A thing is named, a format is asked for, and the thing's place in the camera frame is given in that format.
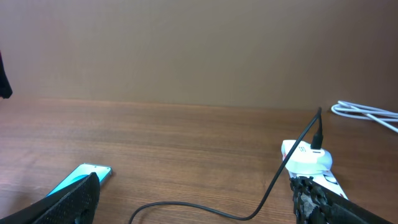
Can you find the white power strip cord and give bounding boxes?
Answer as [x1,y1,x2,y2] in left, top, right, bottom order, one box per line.
[351,104,398,134]

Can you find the white power strip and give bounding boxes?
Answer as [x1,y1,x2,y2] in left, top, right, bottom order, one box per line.
[280,139,349,200]

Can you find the white cables at corner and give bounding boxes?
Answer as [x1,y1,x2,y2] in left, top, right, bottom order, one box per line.
[330,100,398,123]

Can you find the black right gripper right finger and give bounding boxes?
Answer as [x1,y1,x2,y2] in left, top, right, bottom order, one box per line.
[290,177,392,224]

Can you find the black USB charging cable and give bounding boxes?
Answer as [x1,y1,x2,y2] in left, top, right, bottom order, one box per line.
[128,106,324,224]

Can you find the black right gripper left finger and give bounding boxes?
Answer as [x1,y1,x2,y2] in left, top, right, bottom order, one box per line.
[1,172,100,224]

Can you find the white USB charger plug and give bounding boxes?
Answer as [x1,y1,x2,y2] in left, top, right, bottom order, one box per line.
[285,146,333,174]

